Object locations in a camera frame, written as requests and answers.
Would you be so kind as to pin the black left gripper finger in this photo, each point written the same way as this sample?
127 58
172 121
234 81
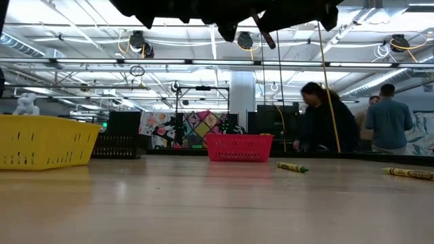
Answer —
298 10
227 20

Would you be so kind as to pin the green crayon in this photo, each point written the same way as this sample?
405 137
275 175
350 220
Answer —
291 167

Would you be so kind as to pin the yellow crayon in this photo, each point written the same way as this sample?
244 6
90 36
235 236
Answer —
410 173

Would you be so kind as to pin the black background robot arm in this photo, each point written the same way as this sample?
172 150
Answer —
176 133

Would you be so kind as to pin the black gantry stand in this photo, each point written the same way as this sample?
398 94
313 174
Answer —
203 88

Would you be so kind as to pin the black computer tower case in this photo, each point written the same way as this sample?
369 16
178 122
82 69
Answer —
271 122

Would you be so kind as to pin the colourful patterned fabric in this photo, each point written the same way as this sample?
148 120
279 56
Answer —
200 128

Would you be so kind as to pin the person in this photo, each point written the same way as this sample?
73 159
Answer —
374 100
322 125
390 125

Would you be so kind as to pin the black cabinet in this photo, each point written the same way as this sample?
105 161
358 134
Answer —
123 123

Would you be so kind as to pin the red plastic basket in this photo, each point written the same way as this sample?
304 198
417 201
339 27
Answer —
237 149

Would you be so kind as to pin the black plastic basket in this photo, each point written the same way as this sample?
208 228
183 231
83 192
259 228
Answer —
115 145

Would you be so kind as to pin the white humanoid figure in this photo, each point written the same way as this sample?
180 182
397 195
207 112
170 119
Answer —
25 106

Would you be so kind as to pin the yellow plastic basket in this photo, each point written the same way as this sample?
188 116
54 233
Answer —
44 142

